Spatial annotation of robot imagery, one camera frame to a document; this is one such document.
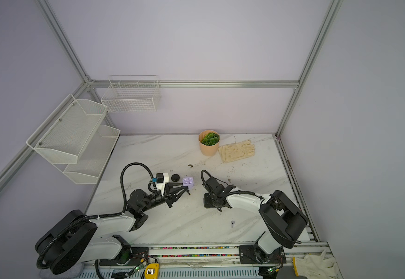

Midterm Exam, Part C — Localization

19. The purple earbud charging case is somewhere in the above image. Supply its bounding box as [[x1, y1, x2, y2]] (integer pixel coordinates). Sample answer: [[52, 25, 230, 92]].
[[182, 177, 194, 188]]

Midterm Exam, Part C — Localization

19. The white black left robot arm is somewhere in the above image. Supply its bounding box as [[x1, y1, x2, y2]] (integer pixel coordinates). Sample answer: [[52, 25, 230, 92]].
[[35, 162, 194, 275]]

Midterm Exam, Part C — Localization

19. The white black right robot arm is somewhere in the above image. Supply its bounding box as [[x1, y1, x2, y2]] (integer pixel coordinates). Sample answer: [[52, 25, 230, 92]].
[[202, 176, 308, 256]]

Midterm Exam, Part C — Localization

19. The black round charging case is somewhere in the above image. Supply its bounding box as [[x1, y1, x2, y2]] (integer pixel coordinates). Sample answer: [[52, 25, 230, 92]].
[[171, 174, 180, 182]]

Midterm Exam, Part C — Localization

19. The orange pot with green plant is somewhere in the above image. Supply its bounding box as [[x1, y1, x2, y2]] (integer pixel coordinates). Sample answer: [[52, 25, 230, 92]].
[[198, 130, 221, 156]]

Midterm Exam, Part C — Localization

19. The white mesh lower shelf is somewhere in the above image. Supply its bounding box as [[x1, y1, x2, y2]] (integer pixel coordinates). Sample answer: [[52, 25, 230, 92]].
[[63, 125, 120, 184]]

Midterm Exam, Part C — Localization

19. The white mesh shelf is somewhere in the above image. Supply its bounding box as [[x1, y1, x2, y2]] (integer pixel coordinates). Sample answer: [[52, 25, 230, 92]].
[[26, 94, 108, 165], [63, 125, 120, 184]]

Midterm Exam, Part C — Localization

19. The yellow tag box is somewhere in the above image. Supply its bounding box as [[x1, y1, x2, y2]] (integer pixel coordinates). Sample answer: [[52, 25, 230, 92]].
[[144, 263, 159, 279]]

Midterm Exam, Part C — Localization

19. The white mesh upper shelf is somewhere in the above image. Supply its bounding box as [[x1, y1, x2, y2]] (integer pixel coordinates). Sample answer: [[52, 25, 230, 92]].
[[26, 94, 108, 165]]

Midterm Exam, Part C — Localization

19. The white glove yellow cuff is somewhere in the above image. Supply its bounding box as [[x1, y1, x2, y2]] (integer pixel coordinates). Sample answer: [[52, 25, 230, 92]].
[[293, 251, 339, 279]]

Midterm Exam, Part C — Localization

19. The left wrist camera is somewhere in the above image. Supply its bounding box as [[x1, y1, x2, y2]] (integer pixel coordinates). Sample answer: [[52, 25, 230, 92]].
[[151, 173, 169, 196]]

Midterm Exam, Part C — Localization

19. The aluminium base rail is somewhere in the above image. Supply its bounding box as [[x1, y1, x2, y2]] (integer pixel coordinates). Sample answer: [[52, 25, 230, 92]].
[[94, 242, 332, 269]]

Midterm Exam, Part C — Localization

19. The white wire basket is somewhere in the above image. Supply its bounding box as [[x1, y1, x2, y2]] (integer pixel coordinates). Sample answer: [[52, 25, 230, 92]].
[[101, 75, 161, 113]]

